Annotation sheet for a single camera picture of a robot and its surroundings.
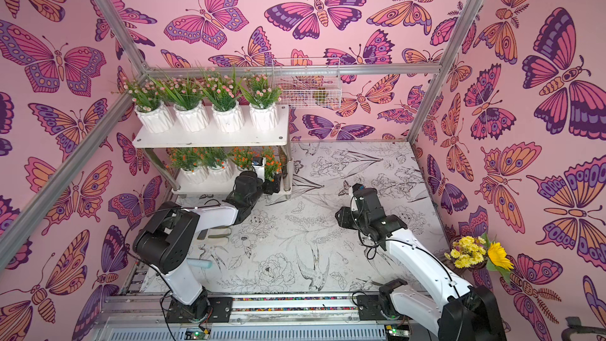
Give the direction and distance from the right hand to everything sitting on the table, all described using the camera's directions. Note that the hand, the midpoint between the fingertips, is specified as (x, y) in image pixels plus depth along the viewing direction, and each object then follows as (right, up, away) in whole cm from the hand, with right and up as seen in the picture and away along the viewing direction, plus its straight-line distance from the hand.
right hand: (340, 213), depth 83 cm
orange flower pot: (-55, +18, +7) cm, 58 cm away
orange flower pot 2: (-47, +15, +11) cm, 51 cm away
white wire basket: (-11, +50, +12) cm, 52 cm away
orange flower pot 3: (-24, +17, 0) cm, 29 cm away
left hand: (-25, +15, +12) cm, 31 cm away
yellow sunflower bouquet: (+31, -6, -21) cm, 38 cm away
